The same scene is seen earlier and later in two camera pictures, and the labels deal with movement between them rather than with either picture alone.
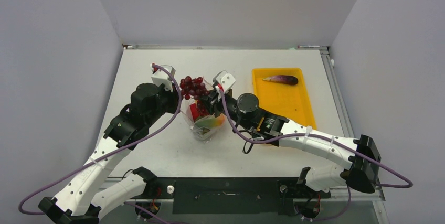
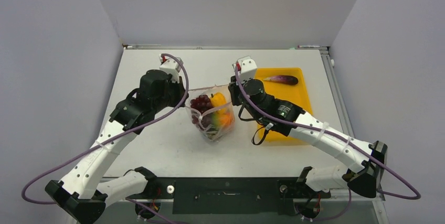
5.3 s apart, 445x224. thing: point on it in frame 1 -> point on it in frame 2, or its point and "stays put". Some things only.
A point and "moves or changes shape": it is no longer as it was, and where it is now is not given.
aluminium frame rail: [326, 50] stays put
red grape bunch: [195, 87] -> [202, 109]
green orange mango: [211, 121] stays put
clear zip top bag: [204, 124] moves or changes shape
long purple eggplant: [284, 79] stays put
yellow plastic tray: [291, 102] stays put
